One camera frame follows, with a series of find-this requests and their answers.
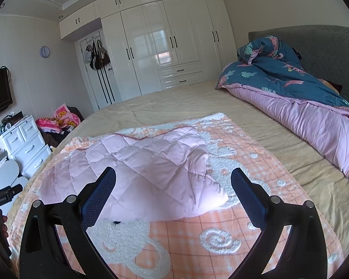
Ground white door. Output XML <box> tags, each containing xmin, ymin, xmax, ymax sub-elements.
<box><xmin>74</xmin><ymin>30</ymin><xmax>123</xmax><ymax>110</ymax></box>

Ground bed with beige sheet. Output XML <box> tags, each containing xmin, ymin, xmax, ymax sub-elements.
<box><xmin>6</xmin><ymin>80</ymin><xmax>349</xmax><ymax>279</ymax></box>

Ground pink floral blanket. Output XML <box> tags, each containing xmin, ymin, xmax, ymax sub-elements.
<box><xmin>36</xmin><ymin>105</ymin><xmax>81</xmax><ymax>131</ymax></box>

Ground black hanging straps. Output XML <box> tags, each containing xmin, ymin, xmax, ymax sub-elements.
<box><xmin>96</xmin><ymin>68</ymin><xmax>116</xmax><ymax>104</ymax></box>

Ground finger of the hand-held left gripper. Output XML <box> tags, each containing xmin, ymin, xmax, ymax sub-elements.
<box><xmin>0</xmin><ymin>184</ymin><xmax>23</xmax><ymax>210</ymax></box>

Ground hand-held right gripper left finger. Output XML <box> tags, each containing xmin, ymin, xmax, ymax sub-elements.
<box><xmin>19</xmin><ymin>166</ymin><xmax>117</xmax><ymax>279</ymax></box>

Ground orange patterned blanket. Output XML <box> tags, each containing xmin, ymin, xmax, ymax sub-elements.
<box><xmin>6</xmin><ymin>112</ymin><xmax>346</xmax><ymax>279</ymax></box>

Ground grey bed headboard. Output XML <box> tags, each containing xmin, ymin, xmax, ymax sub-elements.
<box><xmin>247</xmin><ymin>25</ymin><xmax>349</xmax><ymax>108</ymax></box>

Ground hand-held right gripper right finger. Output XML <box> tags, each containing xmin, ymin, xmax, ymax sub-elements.
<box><xmin>230</xmin><ymin>167</ymin><xmax>330</xmax><ymax>279</ymax></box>

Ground white drawer chest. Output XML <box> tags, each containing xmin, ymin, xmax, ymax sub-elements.
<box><xmin>0</xmin><ymin>115</ymin><xmax>52</xmax><ymax>178</ymax></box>

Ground black hanging bag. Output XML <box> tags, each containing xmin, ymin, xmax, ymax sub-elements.
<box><xmin>89</xmin><ymin>41</ymin><xmax>104</xmax><ymax>70</ymax></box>

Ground pink quilted jacket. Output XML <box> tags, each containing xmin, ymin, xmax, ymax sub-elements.
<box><xmin>39</xmin><ymin>126</ymin><xmax>230</xmax><ymax>221</ymax></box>

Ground blue floral duvet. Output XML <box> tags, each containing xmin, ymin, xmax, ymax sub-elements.
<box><xmin>215</xmin><ymin>35</ymin><xmax>349</xmax><ymax>181</ymax></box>

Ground brown hanging bag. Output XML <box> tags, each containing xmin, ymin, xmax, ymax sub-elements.
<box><xmin>99</xmin><ymin>41</ymin><xmax>111</xmax><ymax>66</ymax></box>

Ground white wardrobe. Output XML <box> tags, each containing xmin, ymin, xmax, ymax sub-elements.
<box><xmin>59</xmin><ymin>0</ymin><xmax>239</xmax><ymax>105</ymax></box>

